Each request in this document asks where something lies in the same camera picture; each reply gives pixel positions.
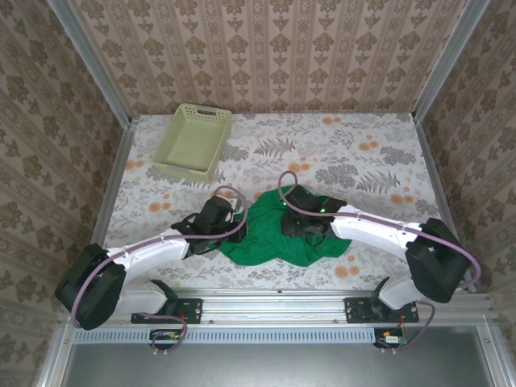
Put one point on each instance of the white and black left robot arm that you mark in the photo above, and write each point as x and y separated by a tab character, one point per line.
149	252

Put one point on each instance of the aluminium mounting rail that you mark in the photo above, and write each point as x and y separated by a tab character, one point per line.
274	306

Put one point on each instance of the aluminium frame post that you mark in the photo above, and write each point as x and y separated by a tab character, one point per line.
447	60
92	64

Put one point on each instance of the aluminium table side rail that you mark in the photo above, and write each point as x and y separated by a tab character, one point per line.
117	169
433	169

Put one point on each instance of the floral tablecloth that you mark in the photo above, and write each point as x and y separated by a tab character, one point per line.
322	141

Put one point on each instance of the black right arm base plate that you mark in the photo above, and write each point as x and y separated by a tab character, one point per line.
354	310

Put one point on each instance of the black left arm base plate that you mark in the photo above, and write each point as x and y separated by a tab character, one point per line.
193	310

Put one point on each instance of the green t-shirt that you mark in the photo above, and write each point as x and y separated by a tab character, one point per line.
266	234

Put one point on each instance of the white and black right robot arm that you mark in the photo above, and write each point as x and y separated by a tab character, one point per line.
371	230

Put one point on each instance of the small connector board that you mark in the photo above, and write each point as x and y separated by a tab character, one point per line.
391	338
165	338

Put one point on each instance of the grey metal panel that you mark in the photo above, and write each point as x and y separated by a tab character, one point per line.
274	367

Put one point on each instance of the pale yellow plastic basket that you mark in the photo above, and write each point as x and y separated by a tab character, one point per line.
193	137

